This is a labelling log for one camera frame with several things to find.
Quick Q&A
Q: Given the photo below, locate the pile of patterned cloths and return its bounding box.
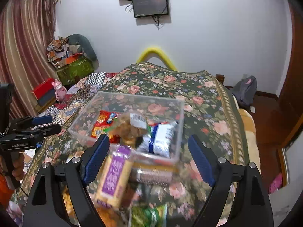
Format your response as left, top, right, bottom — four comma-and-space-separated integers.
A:
46, 36, 85, 65

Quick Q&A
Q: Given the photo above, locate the pink toy figure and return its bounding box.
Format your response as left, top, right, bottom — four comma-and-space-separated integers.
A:
51, 79, 68, 103

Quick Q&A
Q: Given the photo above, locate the red box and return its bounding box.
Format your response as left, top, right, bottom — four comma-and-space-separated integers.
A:
31, 78, 58, 106

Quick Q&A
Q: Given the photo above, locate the striped red curtain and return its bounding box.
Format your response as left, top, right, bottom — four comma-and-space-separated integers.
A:
0, 0, 58, 120

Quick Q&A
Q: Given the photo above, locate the clear plastic box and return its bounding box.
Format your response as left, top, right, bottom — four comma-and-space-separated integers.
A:
67, 90, 185, 165

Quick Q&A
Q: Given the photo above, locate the red snack packet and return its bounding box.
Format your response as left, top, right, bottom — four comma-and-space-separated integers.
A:
91, 110, 122, 143

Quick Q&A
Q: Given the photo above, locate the green snack packet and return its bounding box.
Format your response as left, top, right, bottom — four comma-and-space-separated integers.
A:
131, 204, 169, 227

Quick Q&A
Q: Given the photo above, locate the silver and gold snack packet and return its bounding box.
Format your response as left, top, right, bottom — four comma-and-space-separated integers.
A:
131, 166, 174, 185

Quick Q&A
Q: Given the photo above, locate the brown snack packet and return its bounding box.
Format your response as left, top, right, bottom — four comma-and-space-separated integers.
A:
113, 116, 148, 145

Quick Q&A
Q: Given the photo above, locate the orange snack packet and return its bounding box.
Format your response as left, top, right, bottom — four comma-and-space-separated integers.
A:
62, 184, 80, 226

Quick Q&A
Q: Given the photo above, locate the pink cloth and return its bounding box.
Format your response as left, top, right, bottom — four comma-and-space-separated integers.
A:
268, 172, 284, 195

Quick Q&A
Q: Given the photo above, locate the grey backpack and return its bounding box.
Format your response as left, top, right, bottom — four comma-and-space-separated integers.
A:
230, 75, 258, 107

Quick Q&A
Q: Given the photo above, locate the white and blue snack packet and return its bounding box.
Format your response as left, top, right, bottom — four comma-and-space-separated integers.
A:
137, 121, 180, 158

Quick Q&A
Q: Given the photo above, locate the floral blanket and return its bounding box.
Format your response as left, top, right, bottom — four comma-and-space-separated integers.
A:
11, 61, 252, 227

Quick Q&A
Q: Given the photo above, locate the person's left hand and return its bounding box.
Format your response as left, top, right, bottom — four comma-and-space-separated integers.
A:
12, 152, 25, 181

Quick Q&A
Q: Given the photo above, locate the small black monitor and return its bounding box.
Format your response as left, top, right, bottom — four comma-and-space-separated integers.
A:
132, 0, 170, 19

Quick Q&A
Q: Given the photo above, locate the purple and yellow snack packet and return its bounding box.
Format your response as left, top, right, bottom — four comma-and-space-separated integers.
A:
95, 145, 133, 210

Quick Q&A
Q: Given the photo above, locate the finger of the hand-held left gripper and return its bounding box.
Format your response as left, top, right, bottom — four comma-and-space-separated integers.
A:
14, 124, 62, 140
9, 115, 53, 130

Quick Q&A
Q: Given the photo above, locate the wooden door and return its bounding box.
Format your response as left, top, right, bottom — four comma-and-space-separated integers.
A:
276, 3, 303, 148

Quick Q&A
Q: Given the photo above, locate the yellow foam tube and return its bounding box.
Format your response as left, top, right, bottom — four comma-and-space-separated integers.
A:
137, 47, 178, 72

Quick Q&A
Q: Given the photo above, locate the beige blanket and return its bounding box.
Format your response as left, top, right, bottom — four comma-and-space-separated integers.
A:
233, 94, 261, 172

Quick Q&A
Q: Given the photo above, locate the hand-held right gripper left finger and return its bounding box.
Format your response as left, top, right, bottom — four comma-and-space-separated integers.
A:
22, 134, 110, 227

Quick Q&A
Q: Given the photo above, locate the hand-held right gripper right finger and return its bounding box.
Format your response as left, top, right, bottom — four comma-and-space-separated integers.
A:
188, 134, 274, 227

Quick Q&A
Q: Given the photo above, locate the checkered patchwork quilt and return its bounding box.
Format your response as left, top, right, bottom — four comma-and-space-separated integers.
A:
38, 71, 119, 126

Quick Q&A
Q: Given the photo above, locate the green patterned box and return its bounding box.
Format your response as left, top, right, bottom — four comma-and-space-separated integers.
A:
56, 54, 95, 86

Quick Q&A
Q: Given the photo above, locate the black hanging cable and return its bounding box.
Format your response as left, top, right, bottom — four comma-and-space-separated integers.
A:
151, 15, 166, 31

